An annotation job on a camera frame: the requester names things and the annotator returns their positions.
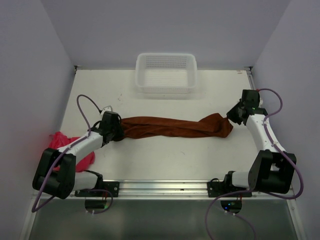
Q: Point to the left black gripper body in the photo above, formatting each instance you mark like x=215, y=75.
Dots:
x=117, y=130

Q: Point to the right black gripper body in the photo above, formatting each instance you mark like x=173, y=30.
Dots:
x=233, y=113

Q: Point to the brown towel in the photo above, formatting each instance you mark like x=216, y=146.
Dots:
x=140, y=127

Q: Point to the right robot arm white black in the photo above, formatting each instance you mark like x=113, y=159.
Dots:
x=272, y=169

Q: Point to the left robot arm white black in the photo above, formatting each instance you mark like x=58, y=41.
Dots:
x=56, y=172

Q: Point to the pink towel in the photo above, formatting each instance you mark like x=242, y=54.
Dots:
x=59, y=140

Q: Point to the white perforated plastic basket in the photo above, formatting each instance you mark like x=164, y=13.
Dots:
x=166, y=73

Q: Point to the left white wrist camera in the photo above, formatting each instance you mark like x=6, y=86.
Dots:
x=108, y=108

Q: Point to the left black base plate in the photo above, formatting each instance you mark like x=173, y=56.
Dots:
x=106, y=189

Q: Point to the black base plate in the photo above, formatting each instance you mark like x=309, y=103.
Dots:
x=106, y=189
x=217, y=188

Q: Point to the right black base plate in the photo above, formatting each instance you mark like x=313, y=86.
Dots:
x=217, y=188

